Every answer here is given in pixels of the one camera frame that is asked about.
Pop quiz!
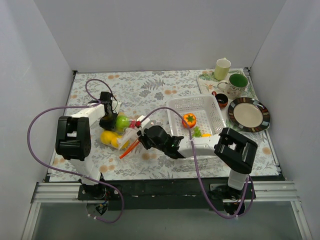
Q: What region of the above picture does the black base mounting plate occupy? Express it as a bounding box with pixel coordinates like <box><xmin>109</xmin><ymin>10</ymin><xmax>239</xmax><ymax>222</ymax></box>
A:
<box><xmin>77</xmin><ymin>176</ymin><xmax>257</xmax><ymax>212</ymax></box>

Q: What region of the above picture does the grey aluminium frame rail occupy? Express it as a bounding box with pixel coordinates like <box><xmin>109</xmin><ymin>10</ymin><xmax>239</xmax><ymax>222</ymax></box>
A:
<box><xmin>21</xmin><ymin>67</ymin><xmax>313</xmax><ymax>240</ymax></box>

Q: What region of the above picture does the floral table mat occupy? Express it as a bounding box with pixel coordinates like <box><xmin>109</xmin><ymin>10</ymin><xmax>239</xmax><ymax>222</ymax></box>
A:
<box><xmin>48</xmin><ymin>68</ymin><xmax>281</xmax><ymax>183</ymax></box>

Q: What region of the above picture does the floral mug green inside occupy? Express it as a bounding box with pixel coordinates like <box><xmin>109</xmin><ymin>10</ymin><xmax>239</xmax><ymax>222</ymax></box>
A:
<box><xmin>217</xmin><ymin>73</ymin><xmax>249</xmax><ymax>100</ymax></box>

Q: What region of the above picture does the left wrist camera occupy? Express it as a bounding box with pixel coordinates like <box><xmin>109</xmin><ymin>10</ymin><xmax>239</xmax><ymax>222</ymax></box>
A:
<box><xmin>112</xmin><ymin>101</ymin><xmax>122</xmax><ymax>113</ymax></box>

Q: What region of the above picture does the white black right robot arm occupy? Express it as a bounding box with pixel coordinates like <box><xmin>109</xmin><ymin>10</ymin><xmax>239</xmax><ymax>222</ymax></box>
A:
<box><xmin>137</xmin><ymin>125</ymin><xmax>258</xmax><ymax>199</ymax></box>

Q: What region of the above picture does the dark rimmed ceramic plate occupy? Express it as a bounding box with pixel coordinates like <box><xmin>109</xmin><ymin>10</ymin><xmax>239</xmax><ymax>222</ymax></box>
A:
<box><xmin>227</xmin><ymin>97</ymin><xmax>271</xmax><ymax>133</ymax></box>

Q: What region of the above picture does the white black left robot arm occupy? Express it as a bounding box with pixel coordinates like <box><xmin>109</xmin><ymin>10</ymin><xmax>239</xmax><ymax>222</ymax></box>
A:
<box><xmin>55</xmin><ymin>91</ymin><xmax>118</xmax><ymax>200</ymax></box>

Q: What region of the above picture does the yellow fake lemon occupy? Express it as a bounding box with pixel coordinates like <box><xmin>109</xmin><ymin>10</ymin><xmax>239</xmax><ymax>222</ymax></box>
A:
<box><xmin>110</xmin><ymin>137</ymin><xmax>130</xmax><ymax>150</ymax></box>
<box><xmin>100</xmin><ymin>130</ymin><xmax>117</xmax><ymax>145</ymax></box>

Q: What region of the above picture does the pale green mug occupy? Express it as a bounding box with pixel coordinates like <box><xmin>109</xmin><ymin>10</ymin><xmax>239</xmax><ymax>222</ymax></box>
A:
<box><xmin>214</xmin><ymin>57</ymin><xmax>231</xmax><ymax>81</ymax></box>

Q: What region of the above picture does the orange fake tomato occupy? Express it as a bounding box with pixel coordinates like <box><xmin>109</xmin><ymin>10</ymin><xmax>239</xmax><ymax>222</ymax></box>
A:
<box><xmin>182</xmin><ymin>113</ymin><xmax>197</xmax><ymax>129</ymax></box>

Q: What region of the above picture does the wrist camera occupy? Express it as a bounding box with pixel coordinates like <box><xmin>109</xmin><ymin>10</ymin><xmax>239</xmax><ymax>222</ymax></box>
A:
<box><xmin>136</xmin><ymin>115</ymin><xmax>153</xmax><ymax>132</ymax></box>
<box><xmin>112</xmin><ymin>101</ymin><xmax>122</xmax><ymax>113</ymax></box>

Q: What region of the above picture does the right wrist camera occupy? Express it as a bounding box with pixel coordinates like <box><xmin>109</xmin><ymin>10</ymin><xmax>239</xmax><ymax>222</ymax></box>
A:
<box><xmin>136</xmin><ymin>115</ymin><xmax>153</xmax><ymax>132</ymax></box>

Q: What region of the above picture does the small red black bowl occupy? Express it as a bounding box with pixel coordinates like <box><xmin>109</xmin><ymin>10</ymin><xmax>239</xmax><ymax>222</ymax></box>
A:
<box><xmin>211</xmin><ymin>91</ymin><xmax>229</xmax><ymax>109</ymax></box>

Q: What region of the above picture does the clear zip top bag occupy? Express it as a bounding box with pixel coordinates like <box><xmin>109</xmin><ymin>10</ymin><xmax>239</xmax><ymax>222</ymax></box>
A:
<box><xmin>105</xmin><ymin>114</ymin><xmax>140</xmax><ymax>159</ymax></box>

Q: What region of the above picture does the floral rectangular tray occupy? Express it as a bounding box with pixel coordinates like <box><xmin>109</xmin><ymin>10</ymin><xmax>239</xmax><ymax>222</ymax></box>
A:
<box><xmin>197</xmin><ymin>67</ymin><xmax>257</xmax><ymax>99</ymax></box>

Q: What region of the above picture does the yellow fake bell pepper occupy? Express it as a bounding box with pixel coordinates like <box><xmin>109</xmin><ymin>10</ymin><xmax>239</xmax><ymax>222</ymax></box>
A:
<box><xmin>201</xmin><ymin>133</ymin><xmax>212</xmax><ymax>138</ymax></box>

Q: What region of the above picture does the green fake apple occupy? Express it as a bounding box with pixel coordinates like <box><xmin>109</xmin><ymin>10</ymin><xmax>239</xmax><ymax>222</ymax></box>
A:
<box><xmin>115</xmin><ymin>115</ymin><xmax>131</xmax><ymax>130</ymax></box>

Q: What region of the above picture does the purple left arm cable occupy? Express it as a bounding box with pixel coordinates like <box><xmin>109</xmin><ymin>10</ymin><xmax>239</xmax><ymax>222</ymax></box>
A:
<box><xmin>26</xmin><ymin>79</ymin><xmax>125</xmax><ymax>224</ymax></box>

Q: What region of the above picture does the white plastic basket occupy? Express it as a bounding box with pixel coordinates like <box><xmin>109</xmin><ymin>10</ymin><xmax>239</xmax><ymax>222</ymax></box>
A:
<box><xmin>165</xmin><ymin>94</ymin><xmax>230</xmax><ymax>163</ymax></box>

